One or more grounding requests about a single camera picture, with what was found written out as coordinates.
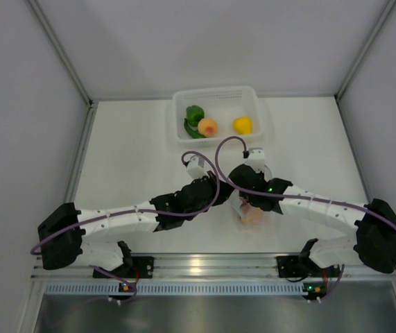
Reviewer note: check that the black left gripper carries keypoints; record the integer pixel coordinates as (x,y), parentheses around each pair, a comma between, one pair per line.
(226,191)

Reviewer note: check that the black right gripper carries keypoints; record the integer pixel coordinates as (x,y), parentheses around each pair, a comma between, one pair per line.
(244,194)

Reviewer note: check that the clear zip top bag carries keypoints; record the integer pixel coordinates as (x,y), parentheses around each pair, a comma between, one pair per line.
(240,206)

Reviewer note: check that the fake orange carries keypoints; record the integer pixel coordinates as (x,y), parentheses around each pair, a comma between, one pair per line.
(252,217)

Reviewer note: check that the green fake chili pepper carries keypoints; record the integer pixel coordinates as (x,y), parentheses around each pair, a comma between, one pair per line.
(194,134)

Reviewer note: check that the fake peach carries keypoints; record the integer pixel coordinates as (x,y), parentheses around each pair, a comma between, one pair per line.
(207,127)

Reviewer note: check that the green fake bell pepper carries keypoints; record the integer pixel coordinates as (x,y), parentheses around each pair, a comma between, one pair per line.
(194,115)

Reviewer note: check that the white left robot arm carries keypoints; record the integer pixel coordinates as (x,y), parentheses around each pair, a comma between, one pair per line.
(70,236)

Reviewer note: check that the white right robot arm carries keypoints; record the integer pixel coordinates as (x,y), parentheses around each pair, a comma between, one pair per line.
(368,230)

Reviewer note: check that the white plastic basket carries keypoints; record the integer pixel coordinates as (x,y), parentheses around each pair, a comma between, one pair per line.
(223,105)

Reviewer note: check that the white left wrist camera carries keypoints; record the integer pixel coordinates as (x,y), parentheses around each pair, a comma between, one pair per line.
(196,167)

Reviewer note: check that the black left base bracket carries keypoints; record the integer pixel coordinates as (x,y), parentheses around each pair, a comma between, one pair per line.
(131,268)

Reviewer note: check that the black base bracket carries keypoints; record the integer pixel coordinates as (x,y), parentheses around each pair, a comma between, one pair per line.
(296,267)
(131,268)

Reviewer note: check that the aluminium mounting rail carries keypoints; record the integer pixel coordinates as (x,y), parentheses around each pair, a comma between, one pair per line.
(176,266)

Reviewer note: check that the black right base bracket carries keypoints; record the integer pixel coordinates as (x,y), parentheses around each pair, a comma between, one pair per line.
(296,267)

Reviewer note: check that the slotted white cable duct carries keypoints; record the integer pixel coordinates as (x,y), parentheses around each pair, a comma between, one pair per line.
(151,288)

